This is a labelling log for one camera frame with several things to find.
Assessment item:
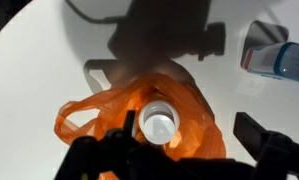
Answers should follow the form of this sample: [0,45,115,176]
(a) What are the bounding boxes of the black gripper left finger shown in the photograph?
[53,109,190,180]

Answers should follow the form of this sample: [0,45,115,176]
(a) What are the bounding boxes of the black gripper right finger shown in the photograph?
[232,111,299,180]

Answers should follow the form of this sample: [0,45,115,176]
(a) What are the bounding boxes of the white medicine bottle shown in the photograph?
[137,99,181,146]

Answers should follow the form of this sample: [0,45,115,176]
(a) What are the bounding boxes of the orange plastic bag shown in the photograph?
[53,72,228,180]

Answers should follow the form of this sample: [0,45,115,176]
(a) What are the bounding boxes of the blue medicine box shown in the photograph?
[240,41,299,85]

